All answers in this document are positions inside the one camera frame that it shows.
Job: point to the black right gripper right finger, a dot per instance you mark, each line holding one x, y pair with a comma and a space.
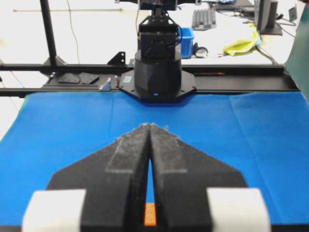
195, 192

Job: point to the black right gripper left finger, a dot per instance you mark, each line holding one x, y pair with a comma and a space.
104, 192

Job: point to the orange towel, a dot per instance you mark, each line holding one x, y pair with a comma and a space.
150, 215

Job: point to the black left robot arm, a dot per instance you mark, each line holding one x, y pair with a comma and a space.
158, 74

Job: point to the blue table cloth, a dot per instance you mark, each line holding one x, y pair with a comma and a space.
264, 135

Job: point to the black square plate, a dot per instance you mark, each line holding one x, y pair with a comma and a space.
87, 78

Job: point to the black triangular plate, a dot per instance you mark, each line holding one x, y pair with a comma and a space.
69, 78

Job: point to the black tape roll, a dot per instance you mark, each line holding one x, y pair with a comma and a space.
200, 51

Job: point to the yellow green cloth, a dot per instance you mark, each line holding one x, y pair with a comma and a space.
239, 41

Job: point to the blue plastic bin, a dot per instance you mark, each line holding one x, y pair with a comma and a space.
187, 42

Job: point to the dark green backdrop sheet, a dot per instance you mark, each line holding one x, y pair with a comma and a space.
298, 61

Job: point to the black keyboard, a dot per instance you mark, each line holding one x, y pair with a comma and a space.
203, 20

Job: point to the black monitor stand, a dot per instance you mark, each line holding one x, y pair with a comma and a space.
265, 15

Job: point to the silver corner bracket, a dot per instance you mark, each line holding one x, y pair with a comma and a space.
106, 86

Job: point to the black aluminium frame rail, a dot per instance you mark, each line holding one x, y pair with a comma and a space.
210, 79

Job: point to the black vertical frame post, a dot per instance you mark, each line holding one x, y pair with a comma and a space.
54, 59

